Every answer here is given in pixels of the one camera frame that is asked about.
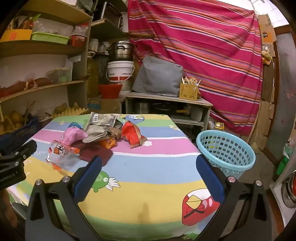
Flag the grey printed packet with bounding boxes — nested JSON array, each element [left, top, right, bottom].
[[84, 112, 116, 130]]

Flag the cardboard box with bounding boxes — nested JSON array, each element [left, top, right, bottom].
[[87, 96, 125, 114]]

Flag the orange snack wrapper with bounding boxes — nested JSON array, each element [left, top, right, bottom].
[[99, 137, 117, 149]]

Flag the narrow wooden shelf unit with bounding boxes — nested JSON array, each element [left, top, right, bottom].
[[89, 0, 130, 109]]

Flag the dark blue plastic crate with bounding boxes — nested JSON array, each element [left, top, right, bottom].
[[0, 116, 39, 154]]

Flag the clear lidded food container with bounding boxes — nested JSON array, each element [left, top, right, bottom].
[[47, 67, 73, 84]]

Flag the clear red-print wrapper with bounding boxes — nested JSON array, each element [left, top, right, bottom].
[[46, 140, 80, 172]]

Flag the cardboard sheet with orange print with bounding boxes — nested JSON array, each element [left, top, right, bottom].
[[258, 14, 277, 44]]

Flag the yellow box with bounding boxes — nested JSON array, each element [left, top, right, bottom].
[[0, 29, 33, 42]]

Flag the hanging yellow mesh bag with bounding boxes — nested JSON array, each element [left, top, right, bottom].
[[261, 50, 272, 65]]

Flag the light blue plastic basket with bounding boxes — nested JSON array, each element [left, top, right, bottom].
[[196, 130, 256, 179]]

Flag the yellow chopstick holder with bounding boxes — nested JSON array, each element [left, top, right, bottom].
[[180, 82, 200, 102]]

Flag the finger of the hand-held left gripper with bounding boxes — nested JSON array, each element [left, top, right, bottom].
[[0, 140, 37, 171]]

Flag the maroon scouring pad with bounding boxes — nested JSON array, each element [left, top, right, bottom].
[[80, 141, 114, 167]]

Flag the white plastic cup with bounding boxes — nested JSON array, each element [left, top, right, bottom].
[[191, 105, 204, 122]]

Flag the bundle of chopsticks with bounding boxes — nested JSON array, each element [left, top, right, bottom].
[[181, 75, 201, 85]]

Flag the red net bag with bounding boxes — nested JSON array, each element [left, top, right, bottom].
[[0, 81, 29, 99]]

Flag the yellow egg tray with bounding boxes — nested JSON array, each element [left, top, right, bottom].
[[51, 102, 89, 120]]

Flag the cartoon striped table cover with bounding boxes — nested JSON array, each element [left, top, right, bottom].
[[6, 113, 223, 241]]

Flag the brown wrapper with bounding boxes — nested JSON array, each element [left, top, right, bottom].
[[109, 119, 124, 141]]

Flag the yellow-cap oil bottle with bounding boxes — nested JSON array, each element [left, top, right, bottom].
[[214, 121, 226, 133]]

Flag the beige paper bag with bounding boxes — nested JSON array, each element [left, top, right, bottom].
[[82, 125, 112, 143]]

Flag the torn cardboard sheets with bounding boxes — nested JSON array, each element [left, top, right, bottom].
[[251, 67, 275, 149]]

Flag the yellow net potato bag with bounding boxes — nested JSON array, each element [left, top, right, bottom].
[[0, 111, 25, 135]]

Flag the red snack bag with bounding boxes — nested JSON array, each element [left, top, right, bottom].
[[121, 120, 148, 149]]

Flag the black cooking pot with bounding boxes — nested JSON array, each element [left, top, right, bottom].
[[151, 103, 176, 115]]

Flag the green plastic bin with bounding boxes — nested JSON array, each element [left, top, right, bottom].
[[276, 155, 290, 176]]

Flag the red striped hanging cloth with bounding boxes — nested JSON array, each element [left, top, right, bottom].
[[128, 0, 264, 137]]

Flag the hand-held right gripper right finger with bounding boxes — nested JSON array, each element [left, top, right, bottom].
[[195, 154, 272, 241]]

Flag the grey fabric appliance cover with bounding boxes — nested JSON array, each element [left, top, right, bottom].
[[132, 56, 184, 97]]

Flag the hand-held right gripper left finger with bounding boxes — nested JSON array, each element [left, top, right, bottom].
[[25, 156, 103, 241]]

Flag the white plastic bucket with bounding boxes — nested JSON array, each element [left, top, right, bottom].
[[106, 61, 135, 83]]

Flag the low wooden rack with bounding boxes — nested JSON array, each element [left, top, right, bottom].
[[122, 92, 213, 130]]

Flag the steel bowl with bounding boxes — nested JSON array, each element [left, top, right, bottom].
[[280, 170, 296, 209]]

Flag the small red plastic basket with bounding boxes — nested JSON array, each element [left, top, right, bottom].
[[69, 34, 88, 47]]

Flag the green plastic tray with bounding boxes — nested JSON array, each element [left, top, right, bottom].
[[31, 32, 70, 45]]

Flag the dark toaster oven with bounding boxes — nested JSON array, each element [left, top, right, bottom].
[[100, 1, 123, 29]]

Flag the clear plastic bag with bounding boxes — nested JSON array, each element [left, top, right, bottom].
[[282, 144, 294, 163]]

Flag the wide wooden shelf unit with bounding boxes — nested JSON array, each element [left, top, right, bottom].
[[0, 0, 93, 121]]

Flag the small steel pot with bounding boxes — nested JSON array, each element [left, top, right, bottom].
[[135, 102, 151, 114]]

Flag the pink plastic bag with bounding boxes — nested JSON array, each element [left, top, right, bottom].
[[60, 127, 89, 147]]

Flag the large steel pot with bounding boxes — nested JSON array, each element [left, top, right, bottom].
[[108, 41, 136, 62]]

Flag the colourful snack packets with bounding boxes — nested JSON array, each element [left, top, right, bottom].
[[14, 14, 41, 30]]

